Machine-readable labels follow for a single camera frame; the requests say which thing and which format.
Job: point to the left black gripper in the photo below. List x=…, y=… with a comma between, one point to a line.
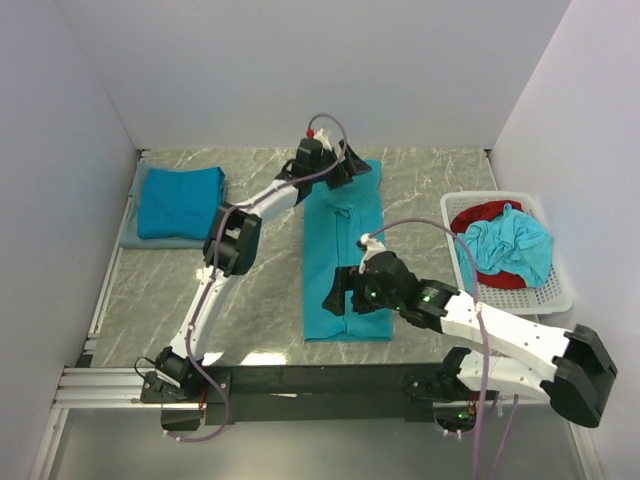
x=350, y=167

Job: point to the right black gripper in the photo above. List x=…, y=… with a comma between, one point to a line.
x=348, y=278

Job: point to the teal t shirt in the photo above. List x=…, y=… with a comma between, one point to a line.
x=334, y=220

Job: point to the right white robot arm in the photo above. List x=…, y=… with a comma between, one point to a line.
x=570, y=369

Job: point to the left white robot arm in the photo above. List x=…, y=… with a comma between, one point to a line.
x=231, y=246

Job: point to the red t shirt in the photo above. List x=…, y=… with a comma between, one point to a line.
x=491, y=276

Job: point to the black base beam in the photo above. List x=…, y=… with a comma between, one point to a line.
x=304, y=393

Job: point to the light blue t shirt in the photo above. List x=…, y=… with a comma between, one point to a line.
x=515, y=242

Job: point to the folded blue t shirt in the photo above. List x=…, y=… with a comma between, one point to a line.
x=179, y=204

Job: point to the white plastic basket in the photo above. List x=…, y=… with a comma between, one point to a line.
x=555, y=296

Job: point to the folded grey t shirt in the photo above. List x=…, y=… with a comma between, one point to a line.
x=129, y=238

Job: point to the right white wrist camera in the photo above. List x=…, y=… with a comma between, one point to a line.
x=369, y=247

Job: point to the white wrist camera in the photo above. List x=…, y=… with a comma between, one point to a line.
x=369, y=247
x=321, y=136

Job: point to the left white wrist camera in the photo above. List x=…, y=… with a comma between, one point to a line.
x=321, y=136

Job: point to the aluminium frame rail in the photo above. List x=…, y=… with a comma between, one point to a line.
x=98, y=428

